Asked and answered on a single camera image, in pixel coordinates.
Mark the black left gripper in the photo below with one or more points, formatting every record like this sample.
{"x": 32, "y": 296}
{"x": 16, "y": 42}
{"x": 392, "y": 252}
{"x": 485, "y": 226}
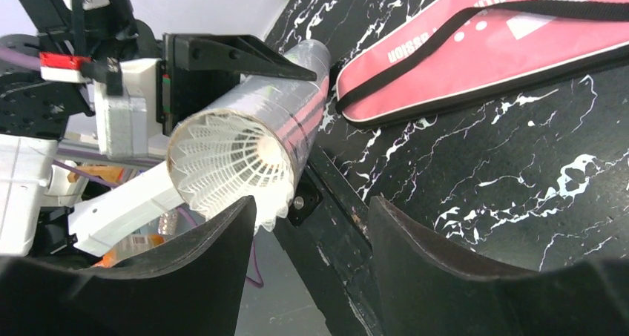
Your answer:
{"x": 88, "y": 56}

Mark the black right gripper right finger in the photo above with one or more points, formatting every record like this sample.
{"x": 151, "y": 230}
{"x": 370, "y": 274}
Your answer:
{"x": 429, "y": 285}

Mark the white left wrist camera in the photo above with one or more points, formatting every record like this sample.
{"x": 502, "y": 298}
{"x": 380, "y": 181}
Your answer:
{"x": 124, "y": 96}

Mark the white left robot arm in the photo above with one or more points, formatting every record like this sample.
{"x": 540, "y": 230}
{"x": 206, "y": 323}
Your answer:
{"x": 95, "y": 226}

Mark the white shuttlecock tube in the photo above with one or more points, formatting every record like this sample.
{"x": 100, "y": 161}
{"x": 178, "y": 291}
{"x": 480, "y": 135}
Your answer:
{"x": 291, "y": 109}

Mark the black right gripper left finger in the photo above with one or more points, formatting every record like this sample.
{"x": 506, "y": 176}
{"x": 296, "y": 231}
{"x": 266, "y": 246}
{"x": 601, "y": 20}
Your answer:
{"x": 190, "y": 285}

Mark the white plastic shuttlecock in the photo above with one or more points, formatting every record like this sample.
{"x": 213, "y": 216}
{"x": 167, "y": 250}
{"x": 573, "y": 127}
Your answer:
{"x": 216, "y": 158}

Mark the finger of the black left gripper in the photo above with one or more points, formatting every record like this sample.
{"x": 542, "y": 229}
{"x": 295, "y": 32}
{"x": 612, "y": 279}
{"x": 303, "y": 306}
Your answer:
{"x": 241, "y": 54}

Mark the pink racket cover bag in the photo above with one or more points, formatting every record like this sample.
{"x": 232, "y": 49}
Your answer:
{"x": 455, "y": 53}

